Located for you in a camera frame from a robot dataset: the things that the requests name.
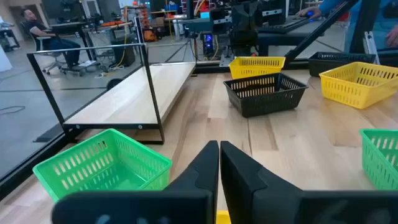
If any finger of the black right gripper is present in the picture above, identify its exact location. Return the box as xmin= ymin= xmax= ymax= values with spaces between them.
xmin=231 ymin=26 xmax=246 ymax=57
xmin=246 ymin=24 xmax=261 ymax=56

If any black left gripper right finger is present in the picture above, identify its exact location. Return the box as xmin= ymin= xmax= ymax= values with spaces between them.
xmin=220 ymin=141 xmax=398 ymax=224

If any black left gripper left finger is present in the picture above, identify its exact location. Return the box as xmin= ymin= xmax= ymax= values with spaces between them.
xmin=51 ymin=140 xmax=220 ymax=224

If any yellow plastic basket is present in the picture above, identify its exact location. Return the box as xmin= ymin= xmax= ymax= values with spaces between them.
xmin=228 ymin=55 xmax=286 ymax=80
xmin=216 ymin=210 xmax=233 ymax=224
xmin=318 ymin=61 xmax=398 ymax=110

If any black plastic basket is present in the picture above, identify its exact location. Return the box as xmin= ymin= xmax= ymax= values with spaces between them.
xmin=308 ymin=51 xmax=376 ymax=78
xmin=223 ymin=73 xmax=308 ymax=118

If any green plastic basket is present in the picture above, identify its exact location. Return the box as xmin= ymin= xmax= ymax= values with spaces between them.
xmin=32 ymin=128 xmax=173 ymax=203
xmin=359 ymin=128 xmax=398 ymax=191

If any black backlit keyboard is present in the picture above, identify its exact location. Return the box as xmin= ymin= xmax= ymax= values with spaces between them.
xmin=257 ymin=16 xmax=309 ymax=34

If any computer tower with blue light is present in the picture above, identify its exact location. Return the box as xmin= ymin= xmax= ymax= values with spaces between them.
xmin=201 ymin=32 xmax=216 ymax=57

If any black side support strut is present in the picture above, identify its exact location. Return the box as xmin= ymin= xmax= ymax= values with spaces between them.
xmin=283 ymin=0 xmax=382 ymax=66

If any person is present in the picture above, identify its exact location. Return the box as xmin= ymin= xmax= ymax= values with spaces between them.
xmin=20 ymin=8 xmax=82 ymax=68
xmin=297 ymin=0 xmax=398 ymax=60

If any orange equipment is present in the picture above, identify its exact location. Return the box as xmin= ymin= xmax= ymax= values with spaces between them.
xmin=142 ymin=27 xmax=159 ymax=43

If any black computer tower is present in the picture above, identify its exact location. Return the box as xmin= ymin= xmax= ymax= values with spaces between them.
xmin=111 ymin=36 xmax=136 ymax=67

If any black round object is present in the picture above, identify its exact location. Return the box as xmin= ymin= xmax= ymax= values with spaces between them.
xmin=106 ymin=78 xmax=124 ymax=91

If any black office desk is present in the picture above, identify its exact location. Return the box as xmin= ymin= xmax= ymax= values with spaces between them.
xmin=49 ymin=21 xmax=94 ymax=62

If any black monitor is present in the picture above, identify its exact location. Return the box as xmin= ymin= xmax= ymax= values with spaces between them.
xmin=41 ymin=0 xmax=84 ymax=20

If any grey office chair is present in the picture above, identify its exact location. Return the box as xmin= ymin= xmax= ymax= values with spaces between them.
xmin=30 ymin=34 xmax=88 ymax=77

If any silver metal bracket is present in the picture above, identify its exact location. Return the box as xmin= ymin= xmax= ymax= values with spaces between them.
xmin=363 ymin=30 xmax=381 ymax=65

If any yellow cable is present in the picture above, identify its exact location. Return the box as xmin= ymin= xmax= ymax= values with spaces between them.
xmin=116 ymin=6 xmax=129 ymax=70

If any wooden shelf with black frame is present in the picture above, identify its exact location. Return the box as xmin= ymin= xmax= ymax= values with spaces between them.
xmin=26 ymin=17 xmax=197 ymax=146

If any white cable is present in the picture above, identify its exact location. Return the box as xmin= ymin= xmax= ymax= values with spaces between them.
xmin=94 ymin=64 xmax=125 ymax=79

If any black aluminium table frame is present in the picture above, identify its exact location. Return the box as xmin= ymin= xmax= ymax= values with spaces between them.
xmin=0 ymin=58 xmax=312 ymax=202

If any thin black floor cable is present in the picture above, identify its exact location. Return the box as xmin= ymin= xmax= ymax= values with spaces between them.
xmin=0 ymin=105 xmax=26 ymax=115

